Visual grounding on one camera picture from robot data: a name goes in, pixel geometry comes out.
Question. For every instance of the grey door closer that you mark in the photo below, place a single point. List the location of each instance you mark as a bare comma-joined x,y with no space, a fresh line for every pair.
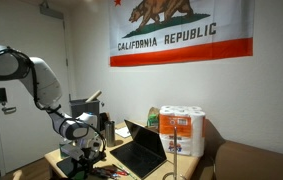
51,11

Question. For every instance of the stainless steel tumbler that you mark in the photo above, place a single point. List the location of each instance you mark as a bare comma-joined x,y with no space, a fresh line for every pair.
109,133

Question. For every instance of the dark grey plastic bin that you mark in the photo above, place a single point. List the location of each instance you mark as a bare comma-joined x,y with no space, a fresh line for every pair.
84,107

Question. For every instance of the California Republic flag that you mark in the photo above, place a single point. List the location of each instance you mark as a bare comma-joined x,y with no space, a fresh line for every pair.
181,33

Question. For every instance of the white paper sheet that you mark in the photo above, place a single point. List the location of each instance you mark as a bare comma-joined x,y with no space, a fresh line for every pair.
123,132

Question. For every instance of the black door keypad lock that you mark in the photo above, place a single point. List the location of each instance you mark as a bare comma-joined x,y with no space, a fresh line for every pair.
2,95

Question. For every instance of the red pen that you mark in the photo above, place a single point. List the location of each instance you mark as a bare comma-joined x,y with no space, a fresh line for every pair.
119,171

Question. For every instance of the metal paper towel holder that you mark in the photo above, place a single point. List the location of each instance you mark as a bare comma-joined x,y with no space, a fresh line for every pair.
175,153

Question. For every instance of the dark green tablet cover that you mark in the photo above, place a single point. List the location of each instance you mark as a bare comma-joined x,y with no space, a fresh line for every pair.
66,166

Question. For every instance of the brown paper bag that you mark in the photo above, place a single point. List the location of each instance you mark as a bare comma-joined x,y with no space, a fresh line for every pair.
153,110

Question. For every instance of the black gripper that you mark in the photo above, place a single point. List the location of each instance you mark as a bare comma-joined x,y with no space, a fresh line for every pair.
92,156

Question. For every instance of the green blue spray bottle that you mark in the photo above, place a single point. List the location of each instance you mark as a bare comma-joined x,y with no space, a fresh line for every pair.
153,119

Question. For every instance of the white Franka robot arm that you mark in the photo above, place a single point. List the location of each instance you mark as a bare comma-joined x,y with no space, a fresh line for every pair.
44,80

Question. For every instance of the orange paper towel pack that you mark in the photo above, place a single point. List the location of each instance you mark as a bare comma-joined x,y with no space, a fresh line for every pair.
181,133

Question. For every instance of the black laptop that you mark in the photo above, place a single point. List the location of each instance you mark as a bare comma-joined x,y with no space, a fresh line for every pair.
144,150

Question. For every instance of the brown cardboard tube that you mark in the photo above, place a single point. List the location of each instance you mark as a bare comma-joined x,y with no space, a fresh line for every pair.
93,96

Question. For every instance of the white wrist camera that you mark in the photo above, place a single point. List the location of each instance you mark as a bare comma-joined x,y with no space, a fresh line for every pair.
72,150

